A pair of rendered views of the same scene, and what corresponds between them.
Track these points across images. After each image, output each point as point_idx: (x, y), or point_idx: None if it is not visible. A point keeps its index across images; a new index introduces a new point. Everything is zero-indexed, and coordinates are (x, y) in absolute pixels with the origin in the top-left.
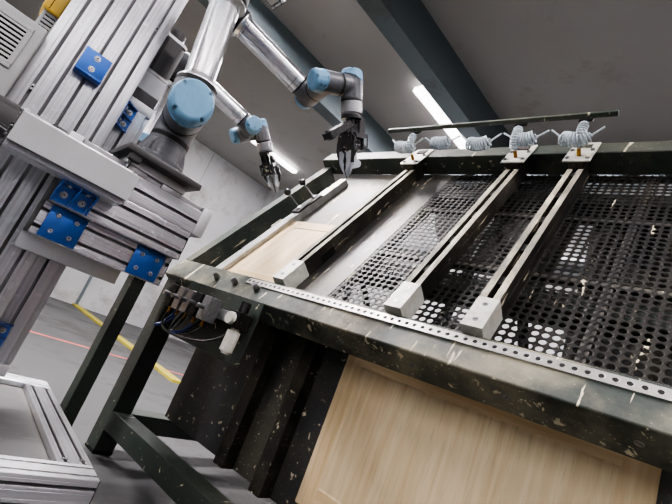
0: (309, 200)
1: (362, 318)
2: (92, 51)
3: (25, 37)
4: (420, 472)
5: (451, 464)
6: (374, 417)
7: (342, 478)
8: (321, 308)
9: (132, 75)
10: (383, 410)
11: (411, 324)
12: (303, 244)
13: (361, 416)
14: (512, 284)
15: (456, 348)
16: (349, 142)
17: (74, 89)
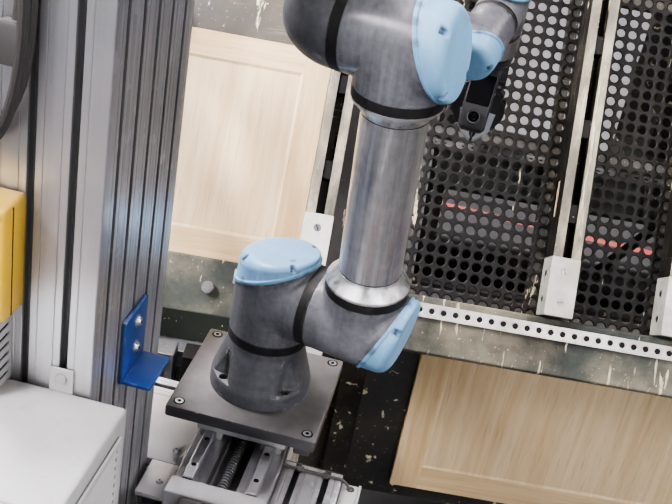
0: None
1: (515, 338)
2: (131, 322)
3: (117, 463)
4: (562, 426)
5: (600, 413)
6: (490, 385)
7: (455, 450)
8: (436, 327)
9: (161, 266)
10: (503, 376)
11: (593, 340)
12: (257, 122)
13: (469, 386)
14: None
15: (661, 369)
16: (494, 106)
17: (123, 400)
